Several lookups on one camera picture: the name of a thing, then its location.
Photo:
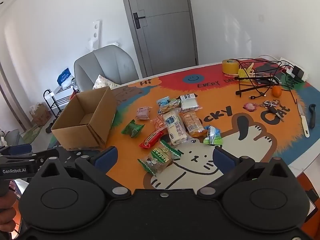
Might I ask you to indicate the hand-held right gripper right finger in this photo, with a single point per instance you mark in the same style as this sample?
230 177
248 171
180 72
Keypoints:
223 158

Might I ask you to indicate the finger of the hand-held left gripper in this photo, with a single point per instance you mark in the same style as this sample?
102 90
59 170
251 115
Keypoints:
45 154
20 148

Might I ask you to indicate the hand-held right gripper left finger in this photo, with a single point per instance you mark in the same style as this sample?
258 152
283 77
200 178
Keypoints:
106 158

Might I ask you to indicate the green blue snack packet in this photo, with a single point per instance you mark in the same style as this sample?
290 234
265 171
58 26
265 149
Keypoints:
212 135

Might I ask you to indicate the green triangular snack packet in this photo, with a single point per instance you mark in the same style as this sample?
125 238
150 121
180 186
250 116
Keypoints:
132 129

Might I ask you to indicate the orange bread packet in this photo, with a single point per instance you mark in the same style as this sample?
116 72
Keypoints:
191 125

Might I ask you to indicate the red sausage packet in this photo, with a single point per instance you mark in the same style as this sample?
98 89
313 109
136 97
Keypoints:
151 139

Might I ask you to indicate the green white cake packet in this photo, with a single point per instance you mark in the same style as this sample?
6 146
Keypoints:
156 158

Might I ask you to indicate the pale purple snack packet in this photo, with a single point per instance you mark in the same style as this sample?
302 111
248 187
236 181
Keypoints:
143 113

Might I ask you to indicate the small orange snack packet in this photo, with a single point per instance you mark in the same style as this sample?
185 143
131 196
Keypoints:
158 122

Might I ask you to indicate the white packet black label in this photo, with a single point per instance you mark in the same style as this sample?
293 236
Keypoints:
190 103

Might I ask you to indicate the blue cracker packet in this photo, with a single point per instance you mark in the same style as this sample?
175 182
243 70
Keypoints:
168 106

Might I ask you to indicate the person's left hand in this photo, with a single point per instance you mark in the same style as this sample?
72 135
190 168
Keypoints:
6 217

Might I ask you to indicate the grey sofa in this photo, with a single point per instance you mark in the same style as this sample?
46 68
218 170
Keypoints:
13 137

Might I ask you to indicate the black slipper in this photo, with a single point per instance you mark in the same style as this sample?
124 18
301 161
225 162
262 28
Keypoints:
49 129

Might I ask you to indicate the brown printed cardboard box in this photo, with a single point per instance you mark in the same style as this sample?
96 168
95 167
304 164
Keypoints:
40 115

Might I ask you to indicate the black shoe rack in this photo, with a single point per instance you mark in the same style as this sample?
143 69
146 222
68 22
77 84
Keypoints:
45 100

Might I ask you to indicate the colourful printed table mat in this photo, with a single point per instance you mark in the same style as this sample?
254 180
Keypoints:
220 97

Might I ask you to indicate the key bunch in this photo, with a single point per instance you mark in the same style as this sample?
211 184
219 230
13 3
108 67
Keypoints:
271 107

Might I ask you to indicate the spotted white pillow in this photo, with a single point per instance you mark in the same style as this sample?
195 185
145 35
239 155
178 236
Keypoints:
102 81

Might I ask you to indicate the blue plastic bag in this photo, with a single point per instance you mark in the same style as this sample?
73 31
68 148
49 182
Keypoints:
64 76

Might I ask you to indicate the small orange fruit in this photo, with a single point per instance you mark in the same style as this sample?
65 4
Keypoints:
277 91

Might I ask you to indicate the yellow plastic clip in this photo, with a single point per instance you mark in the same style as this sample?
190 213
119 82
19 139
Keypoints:
243 73

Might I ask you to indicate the yellow tape roll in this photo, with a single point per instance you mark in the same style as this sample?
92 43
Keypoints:
230 67

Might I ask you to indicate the grey chair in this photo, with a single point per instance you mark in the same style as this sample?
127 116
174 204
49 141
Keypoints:
110 62

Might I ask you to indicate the black charger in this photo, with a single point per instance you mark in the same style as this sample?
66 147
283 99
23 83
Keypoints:
298 71

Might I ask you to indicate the white power strip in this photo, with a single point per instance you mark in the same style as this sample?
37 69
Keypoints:
285 61

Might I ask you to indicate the white foam board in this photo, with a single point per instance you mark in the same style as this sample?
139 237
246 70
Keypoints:
96 30

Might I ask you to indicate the grey door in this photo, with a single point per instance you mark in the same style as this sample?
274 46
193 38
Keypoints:
162 30

